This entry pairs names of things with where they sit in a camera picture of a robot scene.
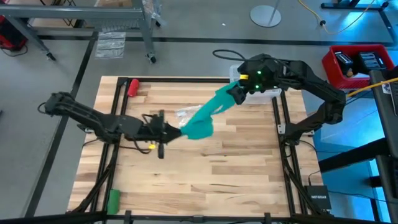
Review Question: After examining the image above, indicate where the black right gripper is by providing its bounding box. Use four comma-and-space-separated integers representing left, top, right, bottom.
226, 53, 282, 106

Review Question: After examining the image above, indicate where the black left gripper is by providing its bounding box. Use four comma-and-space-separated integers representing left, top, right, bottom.
124, 109, 183, 159

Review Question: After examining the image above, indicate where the clear plastic bag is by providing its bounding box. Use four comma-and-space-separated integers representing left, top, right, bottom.
174, 105, 205, 128

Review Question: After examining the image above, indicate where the green elastic bandage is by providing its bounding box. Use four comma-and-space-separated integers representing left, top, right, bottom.
179, 80, 243, 141

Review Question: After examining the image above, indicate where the red bandage roll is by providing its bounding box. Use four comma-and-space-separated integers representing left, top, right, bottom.
127, 78, 141, 98

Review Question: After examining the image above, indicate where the green bandage roll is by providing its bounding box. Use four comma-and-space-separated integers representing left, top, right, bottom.
106, 189, 121, 215

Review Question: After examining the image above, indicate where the clear plastic storage bin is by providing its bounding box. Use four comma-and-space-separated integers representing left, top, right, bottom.
229, 63, 282, 105

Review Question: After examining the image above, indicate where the grey round stand base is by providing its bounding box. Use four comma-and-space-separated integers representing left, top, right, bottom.
249, 0, 282, 29

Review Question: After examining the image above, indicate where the red plastic crate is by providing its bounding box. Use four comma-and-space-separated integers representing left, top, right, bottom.
321, 44, 396, 91

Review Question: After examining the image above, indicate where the clear plastic sheet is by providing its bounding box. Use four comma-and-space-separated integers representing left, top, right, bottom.
94, 30, 127, 60

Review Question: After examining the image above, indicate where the black ribbed device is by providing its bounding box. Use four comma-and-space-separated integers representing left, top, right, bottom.
333, 50, 355, 77
356, 51, 387, 72

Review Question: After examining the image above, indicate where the brown cardboard box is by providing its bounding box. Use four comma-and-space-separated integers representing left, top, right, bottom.
96, 0, 134, 9

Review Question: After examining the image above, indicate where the black equipment stand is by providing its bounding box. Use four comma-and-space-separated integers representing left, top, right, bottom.
317, 68, 398, 224

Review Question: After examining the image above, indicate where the grey metal cart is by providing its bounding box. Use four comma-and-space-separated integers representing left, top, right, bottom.
0, 0, 166, 65

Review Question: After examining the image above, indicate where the red black tool case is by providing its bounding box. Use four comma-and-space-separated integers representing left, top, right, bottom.
0, 14, 29, 52

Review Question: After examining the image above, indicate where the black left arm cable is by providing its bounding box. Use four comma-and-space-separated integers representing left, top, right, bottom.
119, 136, 154, 156

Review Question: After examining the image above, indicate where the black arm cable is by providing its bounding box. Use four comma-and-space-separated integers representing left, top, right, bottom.
212, 49, 249, 62
119, 136, 154, 156

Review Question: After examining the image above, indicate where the black aluminium rail frame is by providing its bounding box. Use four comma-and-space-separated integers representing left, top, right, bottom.
66, 75, 335, 224

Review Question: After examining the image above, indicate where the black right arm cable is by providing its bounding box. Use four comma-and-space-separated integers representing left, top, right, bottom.
212, 49, 249, 62

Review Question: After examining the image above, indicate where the yellow floor cable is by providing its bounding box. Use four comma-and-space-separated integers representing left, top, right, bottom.
297, 0, 379, 35

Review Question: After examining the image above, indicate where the black Netgear network switch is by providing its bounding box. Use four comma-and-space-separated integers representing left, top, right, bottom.
303, 184, 333, 211

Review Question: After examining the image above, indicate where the hanging yellow cable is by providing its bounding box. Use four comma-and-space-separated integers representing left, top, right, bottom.
346, 77, 398, 98

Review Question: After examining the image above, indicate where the black floor stand frame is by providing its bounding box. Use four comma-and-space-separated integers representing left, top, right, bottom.
320, 0, 398, 46

